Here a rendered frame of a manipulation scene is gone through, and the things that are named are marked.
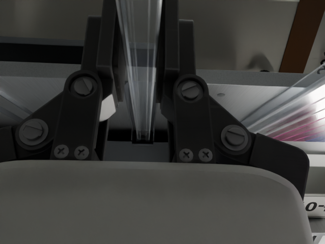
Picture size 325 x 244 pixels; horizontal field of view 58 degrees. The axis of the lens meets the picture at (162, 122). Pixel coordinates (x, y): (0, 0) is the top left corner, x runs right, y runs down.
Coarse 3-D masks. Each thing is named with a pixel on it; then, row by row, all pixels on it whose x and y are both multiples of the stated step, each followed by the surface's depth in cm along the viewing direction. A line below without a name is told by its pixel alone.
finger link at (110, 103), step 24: (96, 24) 11; (96, 48) 11; (120, 48) 11; (96, 72) 11; (120, 72) 11; (120, 96) 12; (24, 120) 10; (48, 120) 10; (24, 144) 9; (48, 144) 10
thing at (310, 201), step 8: (304, 200) 56; (312, 200) 56; (320, 200) 57; (312, 208) 58; (320, 208) 58; (312, 216) 59; (320, 216) 59; (312, 224) 58; (320, 224) 58; (312, 232) 57; (320, 232) 57
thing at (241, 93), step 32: (0, 64) 18; (32, 64) 18; (64, 64) 18; (0, 96) 22; (32, 96) 22; (128, 96) 21; (224, 96) 21; (256, 96) 21; (128, 128) 32; (160, 128) 32
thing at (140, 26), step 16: (128, 0) 9; (144, 0) 9; (160, 0) 9; (128, 16) 9; (144, 16) 9; (160, 16) 9; (128, 32) 10; (144, 32) 10; (128, 48) 11; (144, 48) 11; (128, 64) 13; (144, 64) 13; (128, 80) 15; (144, 80) 15; (144, 96) 17; (144, 112) 21; (144, 128) 27
